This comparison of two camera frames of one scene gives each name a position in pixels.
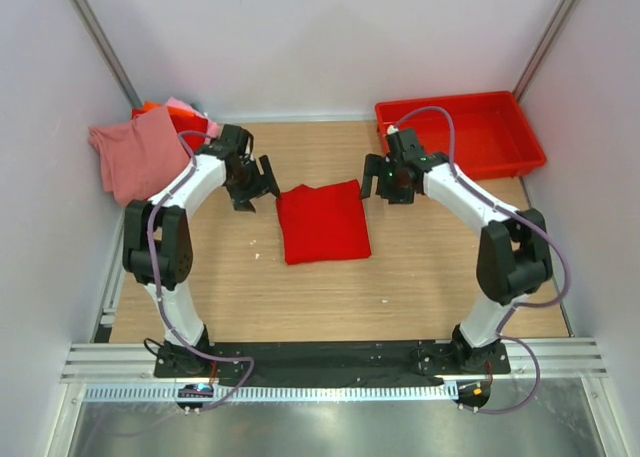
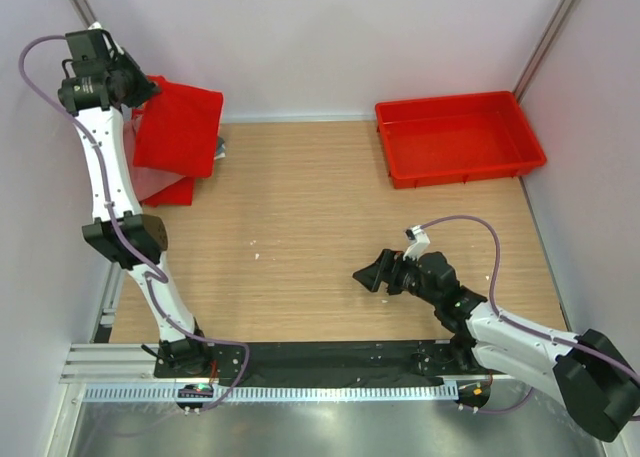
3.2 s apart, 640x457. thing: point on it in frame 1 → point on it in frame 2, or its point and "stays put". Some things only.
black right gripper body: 390,184 → 405,276
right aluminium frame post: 569,2 stays put
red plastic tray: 493,135 stays put
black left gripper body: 249,182 → 134,84
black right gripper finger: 373,166 → 372,275
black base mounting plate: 414,359 stays put
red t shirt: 327,223 → 178,129
